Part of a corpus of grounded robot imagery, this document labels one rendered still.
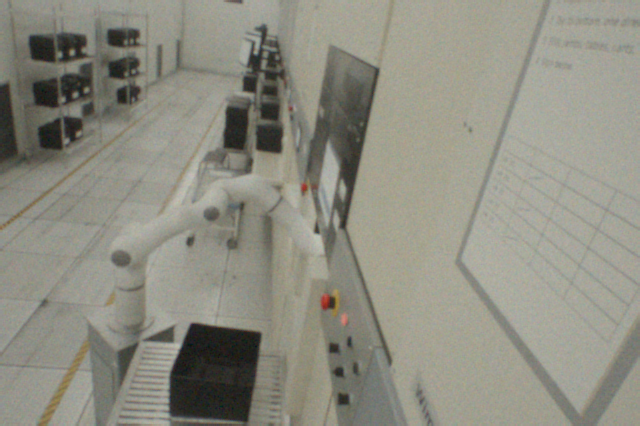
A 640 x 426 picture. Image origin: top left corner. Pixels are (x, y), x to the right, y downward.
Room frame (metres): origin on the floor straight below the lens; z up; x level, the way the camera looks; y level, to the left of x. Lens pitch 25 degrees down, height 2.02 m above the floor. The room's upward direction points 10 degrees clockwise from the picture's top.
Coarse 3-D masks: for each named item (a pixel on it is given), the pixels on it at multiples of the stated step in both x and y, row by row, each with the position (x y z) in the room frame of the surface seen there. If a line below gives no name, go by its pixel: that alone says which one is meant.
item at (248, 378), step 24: (192, 336) 1.29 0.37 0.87; (216, 336) 1.29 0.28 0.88; (240, 336) 1.30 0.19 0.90; (192, 360) 1.26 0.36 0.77; (216, 360) 1.26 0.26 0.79; (240, 360) 1.30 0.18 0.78; (192, 384) 1.02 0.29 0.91; (216, 384) 1.02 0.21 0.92; (240, 384) 1.03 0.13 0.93; (192, 408) 1.02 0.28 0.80; (216, 408) 1.03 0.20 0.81; (240, 408) 1.03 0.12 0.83
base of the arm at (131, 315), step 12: (144, 288) 1.44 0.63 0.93; (120, 300) 1.39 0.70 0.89; (132, 300) 1.39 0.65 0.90; (144, 300) 1.44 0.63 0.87; (120, 312) 1.39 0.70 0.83; (132, 312) 1.39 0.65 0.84; (144, 312) 1.44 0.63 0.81; (108, 324) 1.37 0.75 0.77; (120, 324) 1.39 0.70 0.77; (132, 324) 1.39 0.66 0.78; (144, 324) 1.41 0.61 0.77
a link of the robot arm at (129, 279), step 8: (128, 224) 1.51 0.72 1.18; (136, 224) 1.51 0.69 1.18; (120, 232) 1.44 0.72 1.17; (128, 232) 1.44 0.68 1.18; (136, 264) 1.45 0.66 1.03; (144, 264) 1.47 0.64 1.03; (120, 272) 1.41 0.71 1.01; (128, 272) 1.41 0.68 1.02; (136, 272) 1.42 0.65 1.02; (144, 272) 1.45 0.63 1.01; (120, 280) 1.39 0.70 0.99; (128, 280) 1.39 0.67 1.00; (136, 280) 1.41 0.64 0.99; (144, 280) 1.44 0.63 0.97; (120, 288) 1.38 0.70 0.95; (128, 288) 1.39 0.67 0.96; (136, 288) 1.40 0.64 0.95
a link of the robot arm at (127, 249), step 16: (208, 192) 1.47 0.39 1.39; (224, 192) 1.51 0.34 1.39; (176, 208) 1.46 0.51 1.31; (192, 208) 1.40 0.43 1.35; (208, 208) 1.38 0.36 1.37; (224, 208) 1.42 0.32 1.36; (160, 224) 1.42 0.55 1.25; (176, 224) 1.42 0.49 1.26; (192, 224) 1.42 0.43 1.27; (208, 224) 1.39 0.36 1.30; (128, 240) 1.37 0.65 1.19; (144, 240) 1.39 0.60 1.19; (160, 240) 1.41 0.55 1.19; (112, 256) 1.33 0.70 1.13; (128, 256) 1.34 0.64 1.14; (144, 256) 1.38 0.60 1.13
